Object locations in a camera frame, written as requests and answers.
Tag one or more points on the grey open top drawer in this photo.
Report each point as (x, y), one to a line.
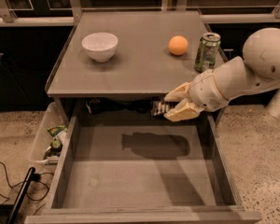
(117, 169)

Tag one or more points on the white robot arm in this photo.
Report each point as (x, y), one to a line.
(256, 71)

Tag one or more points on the black rxbar chocolate wrapper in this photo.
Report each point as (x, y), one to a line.
(160, 108)

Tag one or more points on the green soda can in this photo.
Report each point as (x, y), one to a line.
(207, 51)

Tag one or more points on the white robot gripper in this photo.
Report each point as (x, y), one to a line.
(205, 90)

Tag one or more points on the green snack bag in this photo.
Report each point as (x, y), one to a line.
(53, 131)

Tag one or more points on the dark clutter inside cabinet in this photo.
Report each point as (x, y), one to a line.
(100, 105)

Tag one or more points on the black bar on floor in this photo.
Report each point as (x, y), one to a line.
(17, 204)

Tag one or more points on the white rail behind counter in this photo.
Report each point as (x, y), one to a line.
(69, 21)

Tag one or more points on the orange fruit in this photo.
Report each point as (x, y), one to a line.
(178, 45)

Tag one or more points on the white ceramic bowl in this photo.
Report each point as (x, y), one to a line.
(101, 47)

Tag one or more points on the grey counter cabinet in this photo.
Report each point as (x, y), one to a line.
(142, 67)

